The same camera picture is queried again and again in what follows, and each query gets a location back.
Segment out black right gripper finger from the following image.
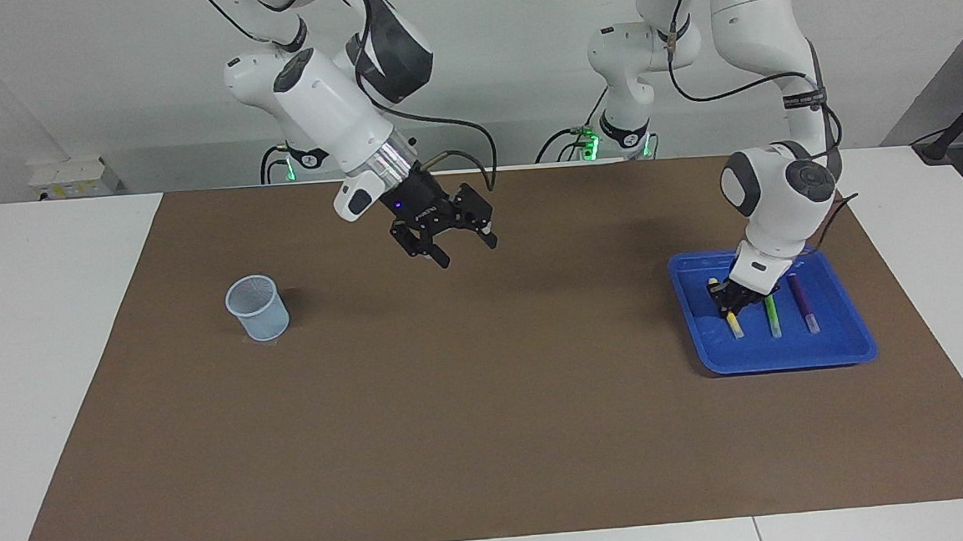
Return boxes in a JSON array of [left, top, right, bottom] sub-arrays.
[[453, 182, 499, 252], [390, 222, 452, 273]]

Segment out yellow pen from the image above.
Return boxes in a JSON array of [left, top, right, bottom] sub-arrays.
[[708, 276, 747, 341]]

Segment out purple pen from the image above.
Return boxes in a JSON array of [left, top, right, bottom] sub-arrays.
[[787, 271, 821, 336]]

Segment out blue plastic tray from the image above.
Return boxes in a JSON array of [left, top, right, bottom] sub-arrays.
[[666, 240, 880, 378]]

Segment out brown table mat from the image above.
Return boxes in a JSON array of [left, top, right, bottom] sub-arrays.
[[0, 139, 963, 541]]

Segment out translucent plastic cup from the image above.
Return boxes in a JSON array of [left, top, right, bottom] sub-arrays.
[[224, 273, 292, 344]]

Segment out black stand pole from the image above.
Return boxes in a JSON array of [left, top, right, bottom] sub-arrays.
[[910, 90, 963, 165]]

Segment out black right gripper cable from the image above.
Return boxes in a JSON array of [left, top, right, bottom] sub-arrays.
[[331, 0, 501, 203]]

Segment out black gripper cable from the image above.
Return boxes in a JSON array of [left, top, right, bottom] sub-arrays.
[[331, 0, 501, 203], [662, 0, 863, 264]]

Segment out black left arm base cable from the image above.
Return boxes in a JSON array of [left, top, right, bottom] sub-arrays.
[[531, 87, 613, 165]]

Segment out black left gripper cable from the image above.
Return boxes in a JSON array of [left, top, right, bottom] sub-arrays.
[[662, 0, 863, 264]]

